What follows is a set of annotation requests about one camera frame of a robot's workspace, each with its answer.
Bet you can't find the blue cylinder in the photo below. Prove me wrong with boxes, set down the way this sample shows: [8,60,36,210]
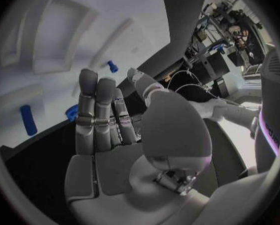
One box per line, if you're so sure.
[19,104,39,137]

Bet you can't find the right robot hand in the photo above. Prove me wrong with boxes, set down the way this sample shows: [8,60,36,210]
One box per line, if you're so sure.
[63,67,213,225]

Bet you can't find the white cable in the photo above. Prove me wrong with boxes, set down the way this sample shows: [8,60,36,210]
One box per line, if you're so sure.
[166,70,203,91]
[174,83,222,99]

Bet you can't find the cluttered workshop desk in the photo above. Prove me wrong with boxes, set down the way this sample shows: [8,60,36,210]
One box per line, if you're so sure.
[184,2,272,98]

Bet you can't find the blue block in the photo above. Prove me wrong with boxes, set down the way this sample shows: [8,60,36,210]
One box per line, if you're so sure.
[65,104,79,121]

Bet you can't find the blue peg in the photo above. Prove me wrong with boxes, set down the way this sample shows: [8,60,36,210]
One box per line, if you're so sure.
[106,59,120,74]

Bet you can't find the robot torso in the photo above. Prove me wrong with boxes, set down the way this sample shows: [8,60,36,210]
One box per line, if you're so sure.
[253,46,280,174]

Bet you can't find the white task board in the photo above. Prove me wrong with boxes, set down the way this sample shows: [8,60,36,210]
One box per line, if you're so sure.
[0,0,172,149]

